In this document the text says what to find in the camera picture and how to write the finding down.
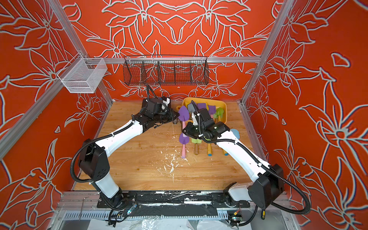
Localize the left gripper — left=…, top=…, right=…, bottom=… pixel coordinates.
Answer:
left=154, top=108, right=181, bottom=124

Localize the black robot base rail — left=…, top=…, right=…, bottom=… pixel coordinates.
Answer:
left=123, top=190, right=251, bottom=208

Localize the yellow plastic storage box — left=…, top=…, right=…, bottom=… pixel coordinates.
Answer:
left=181, top=97, right=227, bottom=124

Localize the purple shovel pink handle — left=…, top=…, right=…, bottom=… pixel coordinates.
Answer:
left=179, top=133, right=190, bottom=159
left=178, top=106, right=189, bottom=129

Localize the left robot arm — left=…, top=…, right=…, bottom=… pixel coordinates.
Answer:
left=70, top=109, right=179, bottom=211

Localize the yellow black screwdriver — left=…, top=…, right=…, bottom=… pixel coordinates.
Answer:
left=261, top=210, right=266, bottom=220

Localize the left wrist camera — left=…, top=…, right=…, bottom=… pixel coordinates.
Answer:
left=147, top=97, right=170, bottom=114

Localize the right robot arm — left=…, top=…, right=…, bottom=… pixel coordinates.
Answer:
left=183, top=107, right=311, bottom=215

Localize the light green shovel wooden handle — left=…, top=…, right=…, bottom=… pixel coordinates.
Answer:
left=191, top=138, right=202, bottom=155

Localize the black wire wall basket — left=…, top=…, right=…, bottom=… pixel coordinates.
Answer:
left=123, top=55, right=209, bottom=86

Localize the clear plastic wall bin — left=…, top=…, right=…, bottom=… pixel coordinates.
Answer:
left=57, top=57, right=107, bottom=94

